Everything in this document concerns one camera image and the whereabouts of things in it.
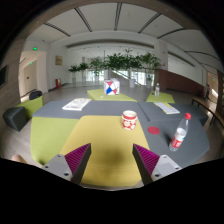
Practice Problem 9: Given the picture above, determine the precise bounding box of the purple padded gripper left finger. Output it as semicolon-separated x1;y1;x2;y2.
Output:
42;143;91;185

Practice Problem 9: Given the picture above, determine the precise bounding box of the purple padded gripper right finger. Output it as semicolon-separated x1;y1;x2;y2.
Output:
132;144;181;185

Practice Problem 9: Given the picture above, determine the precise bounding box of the small distant water bottle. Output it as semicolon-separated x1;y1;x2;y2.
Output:
154;83;160;97

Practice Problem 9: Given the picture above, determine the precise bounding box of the red round coaster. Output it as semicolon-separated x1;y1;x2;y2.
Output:
148;126;160;135

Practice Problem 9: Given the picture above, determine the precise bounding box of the clear bottle red cap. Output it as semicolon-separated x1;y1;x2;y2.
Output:
169;113;191;152

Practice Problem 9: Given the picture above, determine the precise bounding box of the red white patterned mug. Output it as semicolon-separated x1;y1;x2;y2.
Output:
122;110;138;130

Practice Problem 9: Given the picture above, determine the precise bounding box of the yellow white booklet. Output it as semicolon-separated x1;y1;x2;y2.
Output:
155;102;179;114

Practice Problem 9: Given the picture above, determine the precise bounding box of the white magazine on table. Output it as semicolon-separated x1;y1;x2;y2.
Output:
62;98;90;111

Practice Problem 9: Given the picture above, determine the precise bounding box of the lime green seat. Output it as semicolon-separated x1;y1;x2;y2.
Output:
17;96;43;120

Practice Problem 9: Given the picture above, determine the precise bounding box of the dark grey cube stool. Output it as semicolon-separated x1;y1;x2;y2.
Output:
3;107;27;131

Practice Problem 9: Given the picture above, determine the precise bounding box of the wooden bench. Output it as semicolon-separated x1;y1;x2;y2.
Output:
191;98;224;128

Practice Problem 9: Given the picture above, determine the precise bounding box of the red fire extinguisher box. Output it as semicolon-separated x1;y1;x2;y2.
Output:
55;78;62;88

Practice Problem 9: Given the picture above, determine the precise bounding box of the red blue white box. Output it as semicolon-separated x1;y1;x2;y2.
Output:
103;78;120;95

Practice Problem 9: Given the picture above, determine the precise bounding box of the potted plant left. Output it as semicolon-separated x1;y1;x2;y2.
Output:
68;62;89;84

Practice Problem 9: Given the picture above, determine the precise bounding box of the potted plant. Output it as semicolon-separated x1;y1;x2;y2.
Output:
89;48;143;88
68;62;89;84
140;52;161;88

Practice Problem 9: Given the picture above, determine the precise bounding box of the potted plant right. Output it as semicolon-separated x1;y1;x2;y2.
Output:
140;52;161;88

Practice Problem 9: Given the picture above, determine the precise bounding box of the potted plant centre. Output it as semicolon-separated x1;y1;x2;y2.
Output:
89;48;143;88

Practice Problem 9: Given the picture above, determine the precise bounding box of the framed wall picture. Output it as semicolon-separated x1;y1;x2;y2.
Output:
55;56;63;65

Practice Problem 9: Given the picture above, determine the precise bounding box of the wall mounted black screen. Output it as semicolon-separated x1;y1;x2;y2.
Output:
0;65;8;88

